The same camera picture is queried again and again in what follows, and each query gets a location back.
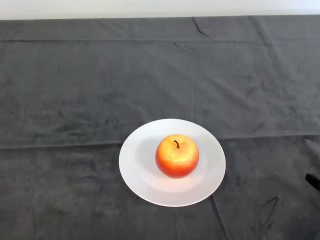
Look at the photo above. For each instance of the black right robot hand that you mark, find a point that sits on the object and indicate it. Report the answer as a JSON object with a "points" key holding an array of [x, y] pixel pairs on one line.
{"points": [[313, 181]]}

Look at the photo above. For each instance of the red yellow apple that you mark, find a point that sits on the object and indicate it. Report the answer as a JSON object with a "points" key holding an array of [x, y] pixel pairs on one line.
{"points": [[177, 160]]}

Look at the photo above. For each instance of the white round plate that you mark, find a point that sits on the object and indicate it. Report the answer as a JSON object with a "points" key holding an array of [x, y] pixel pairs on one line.
{"points": [[140, 175]]}

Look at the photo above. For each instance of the black cloth table cover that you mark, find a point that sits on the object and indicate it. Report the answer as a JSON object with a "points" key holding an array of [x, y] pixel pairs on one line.
{"points": [[150, 75]]}

